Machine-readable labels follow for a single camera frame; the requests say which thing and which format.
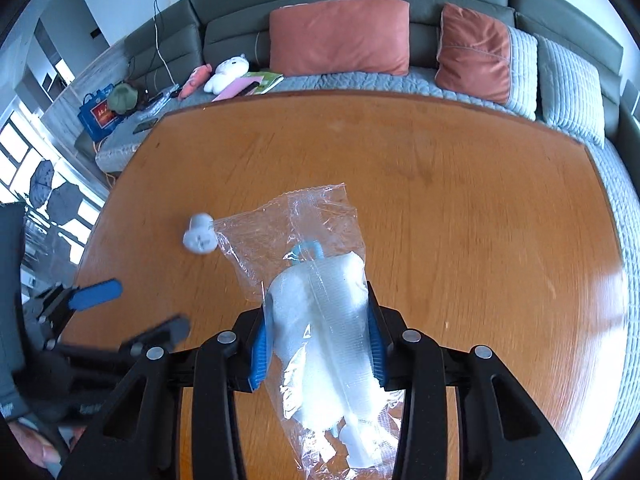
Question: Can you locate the white plush toy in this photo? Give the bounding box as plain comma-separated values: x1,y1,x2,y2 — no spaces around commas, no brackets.
202,53,251,94

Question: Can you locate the orange cord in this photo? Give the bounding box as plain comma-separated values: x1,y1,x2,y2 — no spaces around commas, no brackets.
91,139,117,182

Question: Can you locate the blue shopping bag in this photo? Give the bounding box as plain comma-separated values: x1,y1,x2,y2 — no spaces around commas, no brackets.
77,89,124,142

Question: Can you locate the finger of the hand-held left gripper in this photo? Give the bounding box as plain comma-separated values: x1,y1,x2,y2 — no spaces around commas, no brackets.
45,314,192,366
35,279,124,334

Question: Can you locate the pink book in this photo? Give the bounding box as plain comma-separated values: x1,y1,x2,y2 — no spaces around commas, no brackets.
212,77,257,102

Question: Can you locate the small orange cushion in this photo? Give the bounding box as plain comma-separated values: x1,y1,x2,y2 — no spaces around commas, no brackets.
434,3,512,106

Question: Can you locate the green round cushion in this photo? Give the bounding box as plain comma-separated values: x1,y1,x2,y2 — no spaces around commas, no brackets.
108,83,139,114

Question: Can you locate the person's left hand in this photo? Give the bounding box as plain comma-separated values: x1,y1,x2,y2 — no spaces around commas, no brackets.
10,417,88,467

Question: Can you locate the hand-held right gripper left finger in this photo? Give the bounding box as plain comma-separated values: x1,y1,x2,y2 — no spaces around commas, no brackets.
57,305,269,480

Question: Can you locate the green book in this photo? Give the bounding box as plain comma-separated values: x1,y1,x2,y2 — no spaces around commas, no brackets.
245,70,284,96

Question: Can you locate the clear plastic bag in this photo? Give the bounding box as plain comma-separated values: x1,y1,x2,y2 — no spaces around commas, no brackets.
215,181,403,480

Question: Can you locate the white charger cable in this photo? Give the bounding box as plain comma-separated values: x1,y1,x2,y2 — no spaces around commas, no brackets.
152,0,182,87

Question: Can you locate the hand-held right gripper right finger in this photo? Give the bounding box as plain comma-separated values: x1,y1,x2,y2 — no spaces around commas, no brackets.
365,280,583,480

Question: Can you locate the grey quilted pillow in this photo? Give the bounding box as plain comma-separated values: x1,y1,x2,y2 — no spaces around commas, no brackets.
534,34,607,147
504,26,539,122

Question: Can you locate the pink plush toy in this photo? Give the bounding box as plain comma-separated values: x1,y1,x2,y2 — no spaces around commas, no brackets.
178,64,214,99

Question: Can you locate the large orange cushion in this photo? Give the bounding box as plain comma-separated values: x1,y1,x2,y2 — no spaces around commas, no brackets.
269,0,412,77

